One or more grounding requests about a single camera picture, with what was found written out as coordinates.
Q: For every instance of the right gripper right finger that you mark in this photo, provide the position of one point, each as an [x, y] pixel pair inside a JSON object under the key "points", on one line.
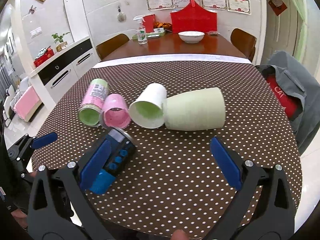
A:
{"points": [[262, 207]]}

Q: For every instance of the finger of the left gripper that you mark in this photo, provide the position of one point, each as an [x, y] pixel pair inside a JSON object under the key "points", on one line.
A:
{"points": [[21, 151]]}

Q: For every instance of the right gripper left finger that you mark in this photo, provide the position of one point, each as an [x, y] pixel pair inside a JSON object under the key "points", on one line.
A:
{"points": [[58, 206]]}

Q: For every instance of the dark blue cup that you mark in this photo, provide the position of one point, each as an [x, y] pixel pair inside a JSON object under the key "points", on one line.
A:
{"points": [[122, 148]]}

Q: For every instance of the pink green labelled cup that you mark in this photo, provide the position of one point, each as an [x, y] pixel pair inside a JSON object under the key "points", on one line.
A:
{"points": [[93, 101]]}

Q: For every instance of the large pale green cup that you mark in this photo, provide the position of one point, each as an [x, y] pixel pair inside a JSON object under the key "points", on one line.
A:
{"points": [[195, 110]]}

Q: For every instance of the white paper cup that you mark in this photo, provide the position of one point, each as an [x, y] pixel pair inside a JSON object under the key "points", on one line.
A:
{"points": [[146, 111]]}

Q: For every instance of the right hand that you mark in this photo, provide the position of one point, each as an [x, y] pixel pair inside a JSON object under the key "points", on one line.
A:
{"points": [[179, 235]]}

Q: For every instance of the pink towel on sofa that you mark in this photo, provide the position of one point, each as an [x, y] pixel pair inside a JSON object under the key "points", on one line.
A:
{"points": [[27, 104]]}

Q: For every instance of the white sideboard cabinet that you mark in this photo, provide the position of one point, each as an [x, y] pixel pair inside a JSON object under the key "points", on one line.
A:
{"points": [[55, 77]]}

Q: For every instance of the brown polka dot tablecloth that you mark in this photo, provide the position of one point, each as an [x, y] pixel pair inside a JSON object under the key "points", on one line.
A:
{"points": [[173, 182]]}

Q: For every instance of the red box on sideboard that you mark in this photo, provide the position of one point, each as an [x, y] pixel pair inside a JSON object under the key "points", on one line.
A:
{"points": [[43, 55]]}

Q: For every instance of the red cat bag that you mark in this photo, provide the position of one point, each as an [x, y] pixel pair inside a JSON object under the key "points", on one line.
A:
{"points": [[291, 105]]}

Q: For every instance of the small potted plant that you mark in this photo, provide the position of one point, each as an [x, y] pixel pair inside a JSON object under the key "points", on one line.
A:
{"points": [[59, 40]]}

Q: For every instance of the grey jacket on chair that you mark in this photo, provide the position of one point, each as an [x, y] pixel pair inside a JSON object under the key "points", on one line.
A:
{"points": [[295, 80]]}

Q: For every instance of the left brown chair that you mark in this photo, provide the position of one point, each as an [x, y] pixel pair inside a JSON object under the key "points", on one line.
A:
{"points": [[106, 48]]}

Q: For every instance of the brown chair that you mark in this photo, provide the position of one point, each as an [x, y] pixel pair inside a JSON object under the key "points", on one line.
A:
{"points": [[244, 42], [106, 48]]}

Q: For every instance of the right brown chair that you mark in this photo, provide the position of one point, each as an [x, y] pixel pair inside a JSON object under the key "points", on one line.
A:
{"points": [[244, 42]]}

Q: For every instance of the clear spray bottle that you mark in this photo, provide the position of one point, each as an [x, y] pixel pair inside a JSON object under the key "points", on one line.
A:
{"points": [[141, 30]]}

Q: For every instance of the green tray with boxes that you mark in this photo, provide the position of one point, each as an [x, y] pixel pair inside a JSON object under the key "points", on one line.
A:
{"points": [[157, 33]]}

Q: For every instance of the red envelope box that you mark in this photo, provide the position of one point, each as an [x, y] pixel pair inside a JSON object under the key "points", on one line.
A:
{"points": [[148, 22]]}

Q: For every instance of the white bowl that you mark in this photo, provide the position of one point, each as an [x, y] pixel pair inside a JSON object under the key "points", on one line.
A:
{"points": [[191, 36]]}

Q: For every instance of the red door decoration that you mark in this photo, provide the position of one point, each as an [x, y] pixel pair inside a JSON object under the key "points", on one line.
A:
{"points": [[278, 6]]}

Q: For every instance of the red gift bag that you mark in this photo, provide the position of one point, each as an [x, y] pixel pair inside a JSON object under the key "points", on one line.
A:
{"points": [[193, 17]]}

